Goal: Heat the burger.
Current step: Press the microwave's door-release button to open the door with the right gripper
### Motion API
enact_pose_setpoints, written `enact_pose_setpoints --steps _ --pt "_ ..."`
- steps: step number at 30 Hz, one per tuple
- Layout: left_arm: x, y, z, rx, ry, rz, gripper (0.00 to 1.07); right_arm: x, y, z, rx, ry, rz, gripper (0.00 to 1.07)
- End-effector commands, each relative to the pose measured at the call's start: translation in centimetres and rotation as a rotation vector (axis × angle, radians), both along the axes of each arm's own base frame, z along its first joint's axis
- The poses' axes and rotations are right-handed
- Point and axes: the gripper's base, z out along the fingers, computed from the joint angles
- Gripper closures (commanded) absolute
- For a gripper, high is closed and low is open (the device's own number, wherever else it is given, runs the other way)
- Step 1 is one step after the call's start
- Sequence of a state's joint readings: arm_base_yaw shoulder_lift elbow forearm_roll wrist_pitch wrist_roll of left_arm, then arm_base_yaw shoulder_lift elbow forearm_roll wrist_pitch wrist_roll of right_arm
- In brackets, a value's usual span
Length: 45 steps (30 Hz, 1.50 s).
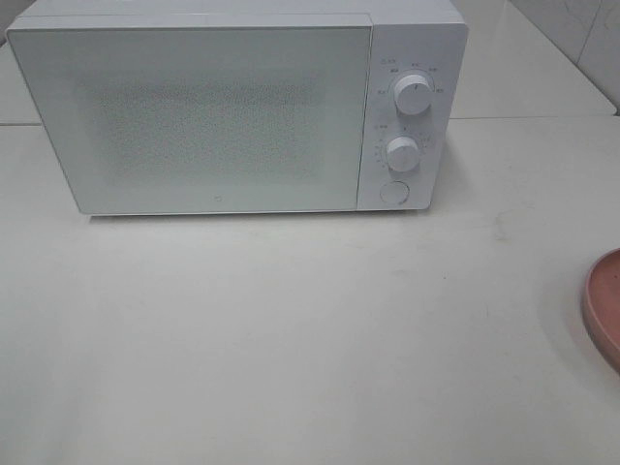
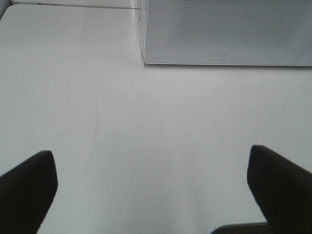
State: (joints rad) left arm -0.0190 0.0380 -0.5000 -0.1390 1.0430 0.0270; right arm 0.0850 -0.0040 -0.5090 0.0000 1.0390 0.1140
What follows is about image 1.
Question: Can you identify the round white door button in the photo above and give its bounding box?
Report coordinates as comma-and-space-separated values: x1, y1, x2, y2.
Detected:
380, 181, 410, 205

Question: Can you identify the pink round plate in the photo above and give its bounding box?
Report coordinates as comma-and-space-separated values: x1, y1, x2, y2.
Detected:
582, 249, 620, 373

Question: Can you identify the white microwave door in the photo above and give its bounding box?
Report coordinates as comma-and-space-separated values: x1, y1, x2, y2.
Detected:
9, 27, 371, 215

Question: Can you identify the lower white round knob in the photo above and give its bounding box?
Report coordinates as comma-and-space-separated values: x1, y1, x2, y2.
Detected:
386, 137, 420, 172

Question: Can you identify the white round knob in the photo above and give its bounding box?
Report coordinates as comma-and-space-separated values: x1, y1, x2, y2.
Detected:
386, 137, 420, 172
392, 70, 434, 116

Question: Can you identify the upper white round knob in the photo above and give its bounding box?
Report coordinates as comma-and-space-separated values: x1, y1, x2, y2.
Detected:
392, 70, 434, 116

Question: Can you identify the white microwave oven body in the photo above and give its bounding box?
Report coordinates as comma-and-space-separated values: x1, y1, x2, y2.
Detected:
6, 1, 469, 214

